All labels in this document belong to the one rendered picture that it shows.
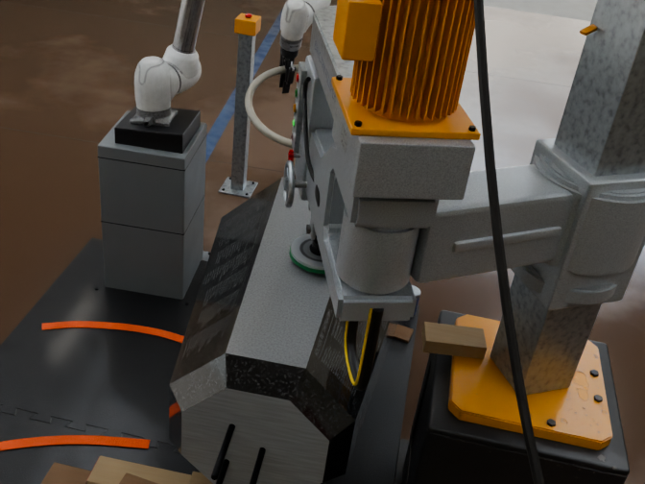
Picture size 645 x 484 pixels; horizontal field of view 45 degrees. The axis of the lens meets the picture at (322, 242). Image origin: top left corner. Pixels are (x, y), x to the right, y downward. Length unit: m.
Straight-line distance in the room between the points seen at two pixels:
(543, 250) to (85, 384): 2.10
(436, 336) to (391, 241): 0.80
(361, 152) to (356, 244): 0.32
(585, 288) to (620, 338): 2.05
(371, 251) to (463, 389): 0.79
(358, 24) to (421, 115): 0.24
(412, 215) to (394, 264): 0.14
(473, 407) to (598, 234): 0.67
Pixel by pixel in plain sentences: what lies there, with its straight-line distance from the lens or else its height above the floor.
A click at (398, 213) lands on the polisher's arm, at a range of 1.78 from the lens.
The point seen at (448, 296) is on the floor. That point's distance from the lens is 4.20.
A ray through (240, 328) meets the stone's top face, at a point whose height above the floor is 0.87.
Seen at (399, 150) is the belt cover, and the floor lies 1.73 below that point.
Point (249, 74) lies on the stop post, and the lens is 4.52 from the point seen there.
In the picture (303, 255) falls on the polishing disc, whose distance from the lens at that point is 2.69.
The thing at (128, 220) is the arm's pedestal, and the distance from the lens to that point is 3.74.
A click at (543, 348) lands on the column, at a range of 2.42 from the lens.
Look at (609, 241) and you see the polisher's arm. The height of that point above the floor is 1.40.
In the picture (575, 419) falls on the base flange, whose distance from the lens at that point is 2.53.
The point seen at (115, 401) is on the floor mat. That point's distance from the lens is 3.41.
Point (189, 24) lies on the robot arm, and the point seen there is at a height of 1.29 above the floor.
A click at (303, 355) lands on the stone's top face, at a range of 2.35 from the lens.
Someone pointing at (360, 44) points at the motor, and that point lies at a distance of 1.59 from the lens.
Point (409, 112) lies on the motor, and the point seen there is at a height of 1.79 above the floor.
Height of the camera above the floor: 2.42
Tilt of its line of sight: 33 degrees down
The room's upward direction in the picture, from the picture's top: 8 degrees clockwise
